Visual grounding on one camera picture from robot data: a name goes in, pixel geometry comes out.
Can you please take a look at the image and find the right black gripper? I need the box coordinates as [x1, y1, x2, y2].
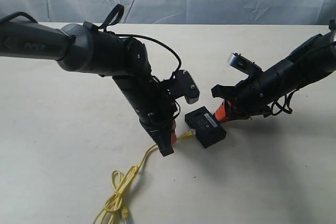
[211, 71, 276, 124]

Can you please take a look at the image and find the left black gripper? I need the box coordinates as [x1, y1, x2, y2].
[138, 87, 177, 156]

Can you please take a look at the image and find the small black network box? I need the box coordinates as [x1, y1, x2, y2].
[184, 106, 226, 148]

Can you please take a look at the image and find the yellow ethernet cable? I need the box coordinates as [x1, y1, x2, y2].
[93, 129, 197, 224]

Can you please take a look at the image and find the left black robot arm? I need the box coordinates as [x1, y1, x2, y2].
[1, 10, 177, 148]

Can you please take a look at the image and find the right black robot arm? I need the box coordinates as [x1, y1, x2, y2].
[184, 28, 335, 148]

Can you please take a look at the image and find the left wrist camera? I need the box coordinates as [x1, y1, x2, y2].
[162, 70, 200, 104]

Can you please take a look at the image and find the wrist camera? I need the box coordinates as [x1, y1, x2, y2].
[228, 53, 263, 77]
[162, 70, 200, 104]

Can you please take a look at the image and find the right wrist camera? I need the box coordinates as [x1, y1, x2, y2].
[228, 53, 263, 77]

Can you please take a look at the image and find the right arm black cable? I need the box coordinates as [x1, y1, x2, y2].
[258, 87, 302, 117]

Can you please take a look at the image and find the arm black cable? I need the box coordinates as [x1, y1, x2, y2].
[0, 4, 182, 78]
[258, 87, 302, 117]

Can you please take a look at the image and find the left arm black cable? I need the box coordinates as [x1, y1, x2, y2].
[0, 4, 182, 78]

